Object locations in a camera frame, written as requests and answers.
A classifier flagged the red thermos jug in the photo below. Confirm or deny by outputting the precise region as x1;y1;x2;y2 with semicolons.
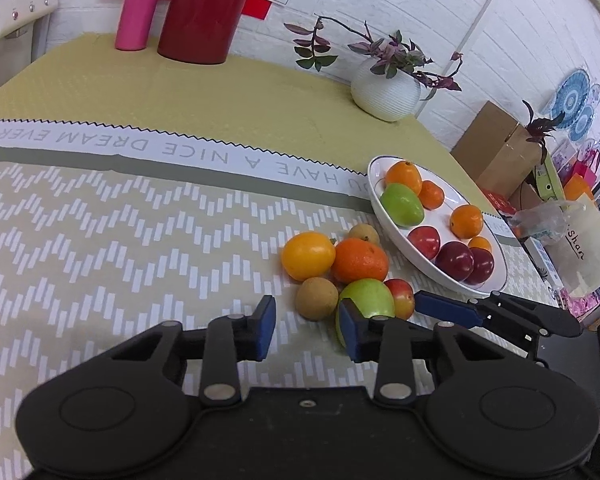
157;0;257;66

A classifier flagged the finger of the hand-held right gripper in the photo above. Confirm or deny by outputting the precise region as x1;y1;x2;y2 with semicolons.
414;289;583;361

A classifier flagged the dark orange tangerine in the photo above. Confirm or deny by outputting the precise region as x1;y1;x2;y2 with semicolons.
331;238;389;285
418;180;445;210

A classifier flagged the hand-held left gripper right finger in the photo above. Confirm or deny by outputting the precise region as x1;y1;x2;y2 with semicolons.
337;297;503;408

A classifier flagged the red envelope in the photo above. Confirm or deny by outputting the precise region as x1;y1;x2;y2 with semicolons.
480;189;518;216

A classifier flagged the brown kiwi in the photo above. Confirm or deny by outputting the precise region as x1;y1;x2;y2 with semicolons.
349;223;381;247
295;277;339;322

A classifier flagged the cardboard box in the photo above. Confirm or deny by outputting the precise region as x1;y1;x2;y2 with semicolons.
450;101;556;201

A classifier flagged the blue round wall decoration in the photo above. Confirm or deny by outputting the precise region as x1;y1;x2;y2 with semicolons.
555;69;592;116

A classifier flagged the clear plastic bag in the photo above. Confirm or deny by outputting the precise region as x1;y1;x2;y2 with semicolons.
510;202;568;241

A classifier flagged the red yellow small apple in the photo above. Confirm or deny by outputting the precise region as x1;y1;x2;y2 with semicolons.
384;278;415;321

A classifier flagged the chevron printed tablecloth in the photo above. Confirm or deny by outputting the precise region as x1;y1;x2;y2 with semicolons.
0;32;566;461

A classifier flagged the green box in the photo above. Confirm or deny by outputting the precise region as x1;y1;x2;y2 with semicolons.
532;152;566;201

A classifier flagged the small blue round decoration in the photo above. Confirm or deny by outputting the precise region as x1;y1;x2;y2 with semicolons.
570;105;600;142

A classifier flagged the purple leafy plant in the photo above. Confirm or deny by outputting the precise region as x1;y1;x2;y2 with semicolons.
522;101;566;151

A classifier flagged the dark red plum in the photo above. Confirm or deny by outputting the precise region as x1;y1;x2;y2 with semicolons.
435;241;475;281
464;248;496;286

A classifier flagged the purple plant in white pot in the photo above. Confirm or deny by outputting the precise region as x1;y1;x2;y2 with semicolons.
284;16;464;122

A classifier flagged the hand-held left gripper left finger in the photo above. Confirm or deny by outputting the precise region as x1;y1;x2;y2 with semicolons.
110;294;277;408

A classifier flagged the white plate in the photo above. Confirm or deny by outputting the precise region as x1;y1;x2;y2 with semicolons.
367;155;511;297

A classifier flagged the pink bottle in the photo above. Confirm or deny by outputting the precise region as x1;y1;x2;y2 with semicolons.
116;0;169;52

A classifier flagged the green mango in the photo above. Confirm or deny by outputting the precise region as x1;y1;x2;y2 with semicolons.
380;183;425;227
335;279;397;348

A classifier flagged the cream paper bag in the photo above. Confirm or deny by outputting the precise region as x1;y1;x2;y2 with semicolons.
540;195;600;301

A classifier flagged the pink floral cloth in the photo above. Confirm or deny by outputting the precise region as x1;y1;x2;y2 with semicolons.
565;280;600;323

